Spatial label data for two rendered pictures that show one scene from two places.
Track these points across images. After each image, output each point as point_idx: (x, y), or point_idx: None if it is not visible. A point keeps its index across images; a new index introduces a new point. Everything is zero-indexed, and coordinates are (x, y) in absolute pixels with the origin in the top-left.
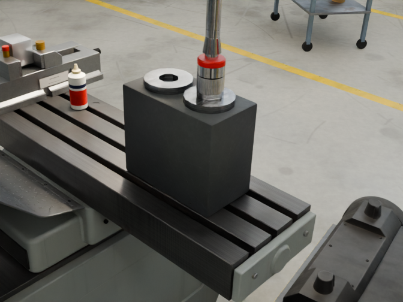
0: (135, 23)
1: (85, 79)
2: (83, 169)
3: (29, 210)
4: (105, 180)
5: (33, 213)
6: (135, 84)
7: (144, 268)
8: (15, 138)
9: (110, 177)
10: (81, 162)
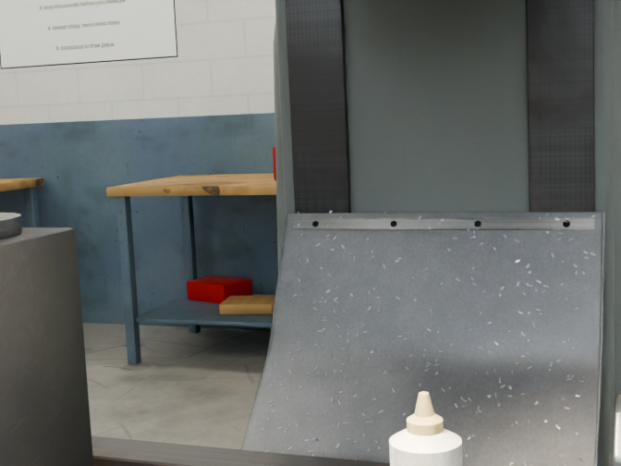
0: None
1: (393, 463)
2: (198, 447)
3: (265, 439)
4: (130, 444)
5: (247, 430)
6: (41, 229)
7: None
8: None
9: (122, 449)
10: (217, 455)
